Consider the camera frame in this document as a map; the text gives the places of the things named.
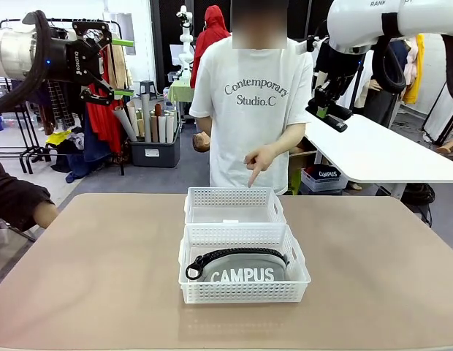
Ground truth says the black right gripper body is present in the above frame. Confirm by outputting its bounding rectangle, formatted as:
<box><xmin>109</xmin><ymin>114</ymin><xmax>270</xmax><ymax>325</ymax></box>
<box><xmin>313</xmin><ymin>39</ymin><xmax>363</xmax><ymax>91</ymax></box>

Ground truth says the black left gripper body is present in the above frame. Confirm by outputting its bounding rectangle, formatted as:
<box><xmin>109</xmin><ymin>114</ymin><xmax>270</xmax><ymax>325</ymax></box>
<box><xmin>46</xmin><ymin>35</ymin><xmax>105</xmax><ymax>85</ymax></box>

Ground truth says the black stapler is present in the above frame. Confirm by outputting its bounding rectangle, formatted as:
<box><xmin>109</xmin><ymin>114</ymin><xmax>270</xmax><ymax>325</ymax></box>
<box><xmin>305</xmin><ymin>104</ymin><xmax>353</xmax><ymax>133</ymax></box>

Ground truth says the grey CAMPUS zipper pouch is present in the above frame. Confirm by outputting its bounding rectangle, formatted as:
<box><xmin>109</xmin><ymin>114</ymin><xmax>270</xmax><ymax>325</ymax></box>
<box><xmin>185</xmin><ymin>247</ymin><xmax>289</xmax><ymax>284</ymax></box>

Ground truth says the person's left forearm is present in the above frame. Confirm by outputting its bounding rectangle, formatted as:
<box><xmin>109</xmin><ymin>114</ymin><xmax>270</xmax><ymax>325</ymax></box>
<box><xmin>275</xmin><ymin>121</ymin><xmax>308</xmax><ymax>155</ymax></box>

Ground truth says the person's left hand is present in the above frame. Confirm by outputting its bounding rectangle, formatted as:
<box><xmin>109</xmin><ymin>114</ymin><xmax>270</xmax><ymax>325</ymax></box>
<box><xmin>243</xmin><ymin>143</ymin><xmax>283</xmax><ymax>189</ymax></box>

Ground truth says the red hanging garment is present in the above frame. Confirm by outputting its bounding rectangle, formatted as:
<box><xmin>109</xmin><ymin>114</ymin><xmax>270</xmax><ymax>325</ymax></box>
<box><xmin>82</xmin><ymin>45</ymin><xmax>123</xmax><ymax>153</ymax></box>

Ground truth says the beige hanging garment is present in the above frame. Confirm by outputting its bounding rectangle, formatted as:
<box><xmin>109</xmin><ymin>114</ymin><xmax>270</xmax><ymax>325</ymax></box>
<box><xmin>107</xmin><ymin>44</ymin><xmax>134</xmax><ymax>92</ymax></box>

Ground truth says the large grey paper roll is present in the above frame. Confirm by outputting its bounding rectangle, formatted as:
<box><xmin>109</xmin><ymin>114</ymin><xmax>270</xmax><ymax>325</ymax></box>
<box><xmin>113</xmin><ymin>107</ymin><xmax>138</xmax><ymax>142</ymax></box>

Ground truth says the black checked hanging garment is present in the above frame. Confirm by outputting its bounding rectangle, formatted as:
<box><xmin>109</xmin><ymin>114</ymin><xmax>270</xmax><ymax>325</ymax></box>
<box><xmin>45</xmin><ymin>80</ymin><xmax>83</xmax><ymax>128</ymax></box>

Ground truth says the tall white cardboard tube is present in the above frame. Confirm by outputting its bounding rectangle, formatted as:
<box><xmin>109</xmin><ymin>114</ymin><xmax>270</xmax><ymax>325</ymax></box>
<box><xmin>140</xmin><ymin>91</ymin><xmax>153</xmax><ymax>143</ymax></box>

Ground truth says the dark navy hanging garment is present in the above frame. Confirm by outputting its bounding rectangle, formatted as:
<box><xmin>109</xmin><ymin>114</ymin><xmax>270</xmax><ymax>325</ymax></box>
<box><xmin>28</xmin><ymin>78</ymin><xmax>52</xmax><ymax>110</ymax></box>

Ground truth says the yellow cloth on floor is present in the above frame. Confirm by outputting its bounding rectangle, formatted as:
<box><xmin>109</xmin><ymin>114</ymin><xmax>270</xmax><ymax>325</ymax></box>
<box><xmin>45</xmin><ymin>129</ymin><xmax>72</xmax><ymax>146</ymax></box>

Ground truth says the mannequin with white coat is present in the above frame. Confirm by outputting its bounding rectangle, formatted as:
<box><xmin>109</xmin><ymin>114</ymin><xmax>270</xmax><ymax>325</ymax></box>
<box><xmin>352</xmin><ymin>39</ymin><xmax>407</xmax><ymax>128</ymax></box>

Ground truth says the blue cloth pile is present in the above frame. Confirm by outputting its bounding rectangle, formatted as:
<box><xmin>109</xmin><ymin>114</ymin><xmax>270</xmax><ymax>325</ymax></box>
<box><xmin>64</xmin><ymin>109</ymin><xmax>115</xmax><ymax>184</ymax></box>

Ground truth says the dark CAMPUS pouch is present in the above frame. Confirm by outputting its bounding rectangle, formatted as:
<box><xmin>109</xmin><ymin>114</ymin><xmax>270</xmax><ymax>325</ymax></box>
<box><xmin>306</xmin><ymin>165</ymin><xmax>341</xmax><ymax>181</ymax></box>

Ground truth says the white side table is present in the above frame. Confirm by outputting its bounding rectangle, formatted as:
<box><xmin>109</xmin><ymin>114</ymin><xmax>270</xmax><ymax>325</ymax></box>
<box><xmin>302</xmin><ymin>109</ymin><xmax>453</xmax><ymax>200</ymax></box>

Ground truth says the yellow hanging garment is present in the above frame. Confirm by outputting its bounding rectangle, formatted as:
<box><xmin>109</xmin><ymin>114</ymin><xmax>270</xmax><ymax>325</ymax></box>
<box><xmin>402</xmin><ymin>33</ymin><xmax>427</xmax><ymax>105</ymax></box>

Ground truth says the person in white T-shirt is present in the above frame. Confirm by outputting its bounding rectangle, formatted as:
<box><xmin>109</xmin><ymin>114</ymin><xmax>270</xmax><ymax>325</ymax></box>
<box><xmin>189</xmin><ymin>0</ymin><xmax>315</xmax><ymax>197</ymax></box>

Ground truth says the light green table cloth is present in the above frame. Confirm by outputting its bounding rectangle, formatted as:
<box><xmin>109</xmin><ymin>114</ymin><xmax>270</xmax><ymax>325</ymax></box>
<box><xmin>167</xmin><ymin>80</ymin><xmax>195</xmax><ymax>104</ymax></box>

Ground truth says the dark grey storage bin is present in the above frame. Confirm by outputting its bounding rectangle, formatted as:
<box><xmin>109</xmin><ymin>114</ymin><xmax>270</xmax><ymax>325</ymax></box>
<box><xmin>129</xmin><ymin>138</ymin><xmax>181</xmax><ymax>169</ymax></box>

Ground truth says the white storage basket under table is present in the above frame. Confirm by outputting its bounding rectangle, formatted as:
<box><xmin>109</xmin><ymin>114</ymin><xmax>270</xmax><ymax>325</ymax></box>
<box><xmin>300</xmin><ymin>167</ymin><xmax>349</xmax><ymax>194</ymax></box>

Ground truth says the black metal clothes rack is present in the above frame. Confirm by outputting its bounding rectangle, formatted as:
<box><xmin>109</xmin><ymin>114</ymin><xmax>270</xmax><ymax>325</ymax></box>
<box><xmin>0</xmin><ymin>16</ymin><xmax>126</xmax><ymax>175</ymax></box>

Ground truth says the red hooded garment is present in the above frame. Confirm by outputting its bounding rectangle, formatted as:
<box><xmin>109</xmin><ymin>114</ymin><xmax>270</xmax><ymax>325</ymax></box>
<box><xmin>190</xmin><ymin>4</ymin><xmax>232</xmax><ymax>89</ymax></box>

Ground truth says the white leaning panel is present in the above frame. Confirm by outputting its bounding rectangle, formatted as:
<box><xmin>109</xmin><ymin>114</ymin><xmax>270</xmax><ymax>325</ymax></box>
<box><xmin>422</xmin><ymin>65</ymin><xmax>453</xmax><ymax>146</ymax></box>

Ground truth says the seated person in black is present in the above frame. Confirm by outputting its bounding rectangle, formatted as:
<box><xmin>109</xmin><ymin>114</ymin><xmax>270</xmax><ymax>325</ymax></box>
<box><xmin>0</xmin><ymin>144</ymin><xmax>61</xmax><ymax>232</ymax></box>

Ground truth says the white perforated plastic basket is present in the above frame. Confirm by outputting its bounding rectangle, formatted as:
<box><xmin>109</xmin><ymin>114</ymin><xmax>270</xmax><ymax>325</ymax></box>
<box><xmin>178</xmin><ymin>222</ymin><xmax>312</xmax><ymax>304</ymax></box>
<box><xmin>183</xmin><ymin>186</ymin><xmax>288</xmax><ymax>226</ymax></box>

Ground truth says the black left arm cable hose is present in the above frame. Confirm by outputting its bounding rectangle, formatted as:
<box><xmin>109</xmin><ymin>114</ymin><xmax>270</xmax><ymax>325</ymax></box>
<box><xmin>0</xmin><ymin>10</ymin><xmax>53</xmax><ymax>115</ymax></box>

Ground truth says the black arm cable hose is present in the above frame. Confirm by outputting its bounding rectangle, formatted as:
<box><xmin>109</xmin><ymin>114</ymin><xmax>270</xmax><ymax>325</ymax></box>
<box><xmin>371</xmin><ymin>12</ymin><xmax>453</xmax><ymax>102</ymax></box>
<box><xmin>0</xmin><ymin>10</ymin><xmax>53</xmax><ymax>115</ymax></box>

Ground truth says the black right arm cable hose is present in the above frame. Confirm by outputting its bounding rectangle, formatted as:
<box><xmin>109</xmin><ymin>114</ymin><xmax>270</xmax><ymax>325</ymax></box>
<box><xmin>371</xmin><ymin>12</ymin><xmax>453</xmax><ymax>102</ymax></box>

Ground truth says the black cable bundle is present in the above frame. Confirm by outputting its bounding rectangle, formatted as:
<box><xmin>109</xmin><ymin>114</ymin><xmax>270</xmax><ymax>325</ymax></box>
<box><xmin>400</xmin><ymin>181</ymin><xmax>436</xmax><ymax>206</ymax></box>

